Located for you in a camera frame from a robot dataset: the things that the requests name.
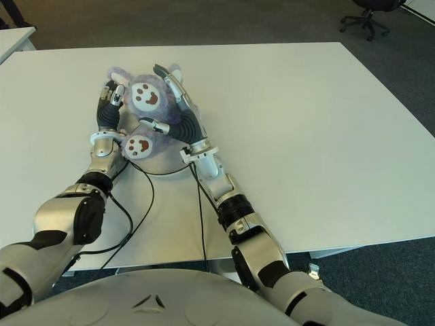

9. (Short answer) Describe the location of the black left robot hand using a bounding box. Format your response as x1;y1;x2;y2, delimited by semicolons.
95;80;127;132

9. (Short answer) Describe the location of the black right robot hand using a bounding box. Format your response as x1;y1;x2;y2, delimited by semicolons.
139;64;209;145

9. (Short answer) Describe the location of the purple bunny plush doll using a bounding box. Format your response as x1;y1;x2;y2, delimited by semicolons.
107;63;201;160

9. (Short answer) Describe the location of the white plate with black rim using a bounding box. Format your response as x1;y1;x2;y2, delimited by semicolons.
118;113;191;176

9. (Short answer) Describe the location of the white side table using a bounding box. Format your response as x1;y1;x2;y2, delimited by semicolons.
0;26;37;65

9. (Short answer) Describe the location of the grey robot torso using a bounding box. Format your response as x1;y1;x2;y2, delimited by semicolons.
20;270;296;326

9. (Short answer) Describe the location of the black office chair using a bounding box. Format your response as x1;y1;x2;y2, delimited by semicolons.
339;0;407;42

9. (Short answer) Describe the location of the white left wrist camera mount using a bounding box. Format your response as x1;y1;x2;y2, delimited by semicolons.
90;130;125;145

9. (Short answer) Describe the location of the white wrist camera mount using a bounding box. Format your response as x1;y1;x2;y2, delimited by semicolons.
179;145;218;163
90;130;125;145

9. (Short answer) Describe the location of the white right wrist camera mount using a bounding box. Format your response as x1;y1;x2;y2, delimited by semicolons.
179;145;218;163

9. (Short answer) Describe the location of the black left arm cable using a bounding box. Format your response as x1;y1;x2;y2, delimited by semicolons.
69;142;156;271

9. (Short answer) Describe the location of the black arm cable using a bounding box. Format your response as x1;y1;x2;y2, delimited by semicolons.
188;162;208;272
69;142;156;271

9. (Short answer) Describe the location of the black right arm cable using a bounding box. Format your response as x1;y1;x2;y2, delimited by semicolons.
188;162;208;272

